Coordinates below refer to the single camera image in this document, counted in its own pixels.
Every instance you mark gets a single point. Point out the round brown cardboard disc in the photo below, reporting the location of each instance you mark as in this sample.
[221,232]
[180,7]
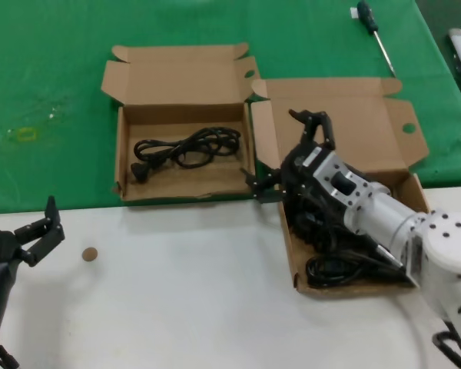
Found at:
[89,254]

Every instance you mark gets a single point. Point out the small white paper label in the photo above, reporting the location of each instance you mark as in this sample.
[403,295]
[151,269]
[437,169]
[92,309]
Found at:
[353,13]

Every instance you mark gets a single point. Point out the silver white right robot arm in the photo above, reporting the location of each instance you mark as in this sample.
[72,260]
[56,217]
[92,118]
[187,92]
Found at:
[388,215]

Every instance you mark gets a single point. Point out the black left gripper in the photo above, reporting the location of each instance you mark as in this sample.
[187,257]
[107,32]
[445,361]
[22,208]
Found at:
[0,246]

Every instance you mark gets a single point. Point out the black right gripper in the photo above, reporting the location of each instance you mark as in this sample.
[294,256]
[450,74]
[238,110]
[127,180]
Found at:
[297,177]

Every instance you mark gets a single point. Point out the brown cardboard box frayed rim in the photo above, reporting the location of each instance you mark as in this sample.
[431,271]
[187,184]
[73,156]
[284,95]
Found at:
[157,192]

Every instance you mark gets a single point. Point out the open brown cardboard box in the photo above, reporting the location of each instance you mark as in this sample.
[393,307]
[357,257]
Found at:
[369,123]

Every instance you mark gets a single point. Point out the green table cloth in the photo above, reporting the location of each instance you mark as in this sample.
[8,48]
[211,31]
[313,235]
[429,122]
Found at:
[42,57]

